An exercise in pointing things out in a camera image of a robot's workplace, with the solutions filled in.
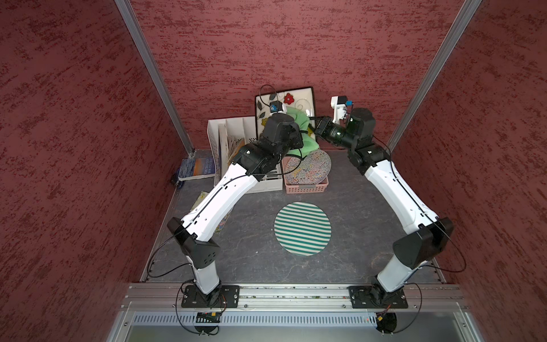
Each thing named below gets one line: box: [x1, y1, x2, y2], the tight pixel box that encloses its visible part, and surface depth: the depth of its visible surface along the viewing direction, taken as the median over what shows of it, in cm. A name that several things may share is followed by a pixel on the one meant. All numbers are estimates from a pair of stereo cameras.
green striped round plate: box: [273, 201, 332, 257], surface depth 92 cm
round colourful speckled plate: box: [284, 148, 332, 185], surface depth 108 cm
